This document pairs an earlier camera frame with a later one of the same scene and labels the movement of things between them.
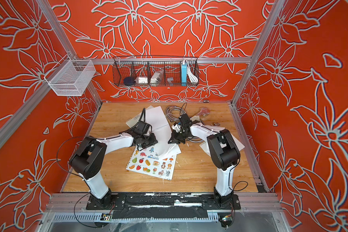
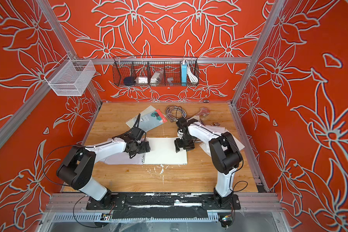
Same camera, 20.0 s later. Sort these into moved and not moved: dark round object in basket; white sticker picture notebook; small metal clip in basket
Moved: white sticker picture notebook
Not moved: small metal clip in basket; dark round object in basket
